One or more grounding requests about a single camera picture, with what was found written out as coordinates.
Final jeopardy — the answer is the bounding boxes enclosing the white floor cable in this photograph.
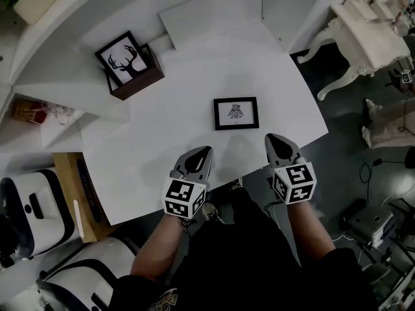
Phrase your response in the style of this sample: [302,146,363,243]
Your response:
[379,186,415,207]

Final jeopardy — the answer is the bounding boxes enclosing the black antler print picture frame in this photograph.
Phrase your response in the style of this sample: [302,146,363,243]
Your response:
[94,30,148,87]

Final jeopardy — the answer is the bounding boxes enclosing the person's black trousers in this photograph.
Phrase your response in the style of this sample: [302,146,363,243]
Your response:
[191,186,301,268]

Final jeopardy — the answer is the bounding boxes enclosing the grey equipment case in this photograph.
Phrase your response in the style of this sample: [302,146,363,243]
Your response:
[348,205,395,249]

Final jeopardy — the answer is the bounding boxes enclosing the dark brown wooden box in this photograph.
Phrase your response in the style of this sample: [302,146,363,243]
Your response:
[105,43,165,102]

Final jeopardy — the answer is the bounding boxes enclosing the person's black shirt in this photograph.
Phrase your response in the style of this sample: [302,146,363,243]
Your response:
[110,248,377,311]

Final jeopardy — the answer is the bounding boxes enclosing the black floor cable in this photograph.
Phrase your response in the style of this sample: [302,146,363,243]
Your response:
[359,159,415,203]

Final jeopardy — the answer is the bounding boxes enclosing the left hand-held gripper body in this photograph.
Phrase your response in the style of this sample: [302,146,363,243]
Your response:
[161,168,211,219]

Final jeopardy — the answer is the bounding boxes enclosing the white robot with black trim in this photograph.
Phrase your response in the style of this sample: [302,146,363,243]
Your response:
[35,236,143,311]
[0,168,75,259]

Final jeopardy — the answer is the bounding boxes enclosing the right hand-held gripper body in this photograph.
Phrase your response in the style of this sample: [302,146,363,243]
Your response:
[271,156,317,205]

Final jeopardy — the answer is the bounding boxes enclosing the cream ornate dressing table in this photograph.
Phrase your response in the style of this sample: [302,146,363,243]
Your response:
[296,0,415,102]

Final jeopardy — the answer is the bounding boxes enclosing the brown cardboard box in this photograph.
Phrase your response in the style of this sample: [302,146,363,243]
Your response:
[53,152,113,243]

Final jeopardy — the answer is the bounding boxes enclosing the white table top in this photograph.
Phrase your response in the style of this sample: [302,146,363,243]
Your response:
[74,21,330,226]

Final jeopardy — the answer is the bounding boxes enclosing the white flat board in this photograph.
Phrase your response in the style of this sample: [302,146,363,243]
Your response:
[158,0,263,51]

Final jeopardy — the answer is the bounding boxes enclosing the person's right forearm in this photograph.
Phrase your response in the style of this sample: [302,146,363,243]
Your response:
[287,201,337,262]

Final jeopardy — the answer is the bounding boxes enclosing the red packet on shelf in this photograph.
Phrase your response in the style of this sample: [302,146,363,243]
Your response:
[12,98,48,124]

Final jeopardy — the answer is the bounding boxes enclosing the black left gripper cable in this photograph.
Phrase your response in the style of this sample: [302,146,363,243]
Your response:
[180,217,198,238]

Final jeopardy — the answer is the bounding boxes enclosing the small black picture frame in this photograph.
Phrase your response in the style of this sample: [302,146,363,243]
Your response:
[213,97,260,132]

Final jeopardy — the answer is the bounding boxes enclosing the person's left forearm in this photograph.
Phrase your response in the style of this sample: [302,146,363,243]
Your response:
[129,214,195,283]

